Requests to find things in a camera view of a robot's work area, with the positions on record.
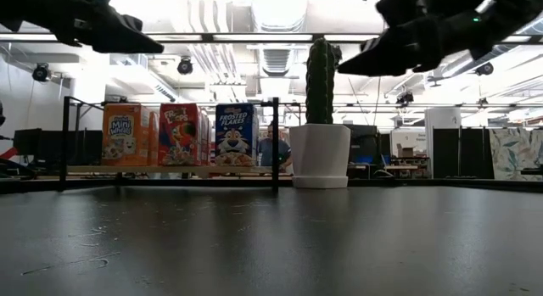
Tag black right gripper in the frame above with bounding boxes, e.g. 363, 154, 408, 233
338, 11, 489, 77

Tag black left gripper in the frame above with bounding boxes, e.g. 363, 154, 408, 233
46, 0, 165, 54

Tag red Froot Loops cereal box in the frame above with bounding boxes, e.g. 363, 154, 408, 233
158, 103, 212, 167

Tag blue Frosted Flakes cereal box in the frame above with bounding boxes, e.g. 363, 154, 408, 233
215, 103, 260, 167

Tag white plant pot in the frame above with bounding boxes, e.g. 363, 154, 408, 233
288, 123, 352, 190

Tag black partition panel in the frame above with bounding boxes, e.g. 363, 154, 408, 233
432, 126, 495, 180

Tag black monitor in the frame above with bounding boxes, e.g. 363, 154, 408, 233
12, 128, 43, 157

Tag person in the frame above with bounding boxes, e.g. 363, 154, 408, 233
258, 121, 294, 170

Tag floral partition panel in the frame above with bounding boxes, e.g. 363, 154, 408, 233
489, 128, 543, 182

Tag black table mat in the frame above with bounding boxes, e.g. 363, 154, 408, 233
0, 185, 543, 296

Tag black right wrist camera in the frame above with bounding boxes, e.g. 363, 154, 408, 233
375, 0, 428, 28

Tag silver ceiling air duct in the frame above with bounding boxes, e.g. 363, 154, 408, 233
258, 47, 294, 79

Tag black metal shelf frame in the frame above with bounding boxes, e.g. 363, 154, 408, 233
59, 95, 281, 194

